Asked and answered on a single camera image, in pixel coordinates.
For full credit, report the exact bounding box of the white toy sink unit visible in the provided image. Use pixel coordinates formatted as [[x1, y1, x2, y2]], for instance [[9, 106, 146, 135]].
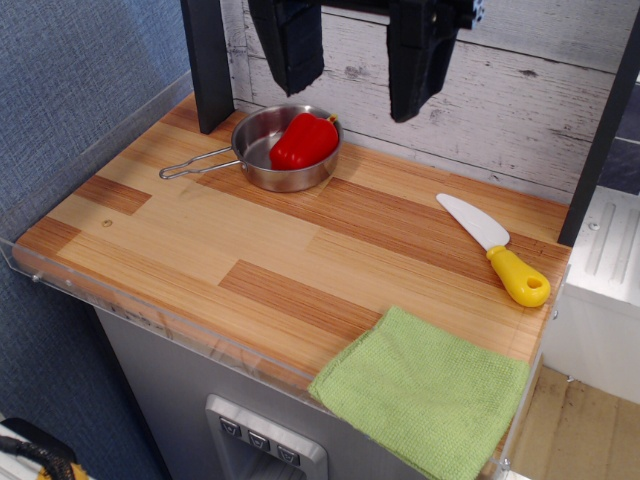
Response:
[[541, 186, 639, 403]]

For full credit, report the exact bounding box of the silver dispenser button panel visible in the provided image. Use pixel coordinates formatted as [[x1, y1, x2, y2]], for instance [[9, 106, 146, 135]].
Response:
[[205, 394, 329, 479]]

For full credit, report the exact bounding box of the red toy bell pepper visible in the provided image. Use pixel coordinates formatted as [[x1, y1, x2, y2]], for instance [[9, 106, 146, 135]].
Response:
[[269, 113, 339, 171]]

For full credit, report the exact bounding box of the left dark grey post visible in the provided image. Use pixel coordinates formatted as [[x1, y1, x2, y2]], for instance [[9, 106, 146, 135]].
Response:
[[180, 0, 235, 134]]

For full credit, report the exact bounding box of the yellow handled toy knife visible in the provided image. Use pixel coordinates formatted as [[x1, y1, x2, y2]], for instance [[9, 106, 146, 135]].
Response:
[[436, 193, 551, 308]]

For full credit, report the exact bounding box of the clear acrylic table guard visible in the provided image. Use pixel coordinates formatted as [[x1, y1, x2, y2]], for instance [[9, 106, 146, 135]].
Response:
[[0, 69, 574, 476]]

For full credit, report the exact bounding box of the dark grey post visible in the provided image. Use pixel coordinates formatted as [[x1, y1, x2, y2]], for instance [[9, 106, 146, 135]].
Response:
[[557, 13, 639, 247], [180, 0, 235, 134]]

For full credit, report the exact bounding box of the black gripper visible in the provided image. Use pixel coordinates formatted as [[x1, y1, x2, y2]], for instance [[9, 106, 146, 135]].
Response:
[[248, 0, 485, 123]]

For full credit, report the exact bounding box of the grey toy fridge cabinet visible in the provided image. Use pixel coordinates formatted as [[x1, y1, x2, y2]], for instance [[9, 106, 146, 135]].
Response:
[[97, 310, 420, 479]]

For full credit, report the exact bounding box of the small steel pan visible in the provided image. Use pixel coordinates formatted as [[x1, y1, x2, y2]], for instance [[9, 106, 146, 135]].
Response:
[[159, 104, 344, 193]]

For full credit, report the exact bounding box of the right dark grey post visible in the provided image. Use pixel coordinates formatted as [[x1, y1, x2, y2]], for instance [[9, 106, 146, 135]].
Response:
[[557, 13, 639, 247]]

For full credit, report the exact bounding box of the green cloth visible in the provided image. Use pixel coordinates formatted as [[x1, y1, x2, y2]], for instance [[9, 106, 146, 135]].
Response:
[[308, 307, 530, 479]]

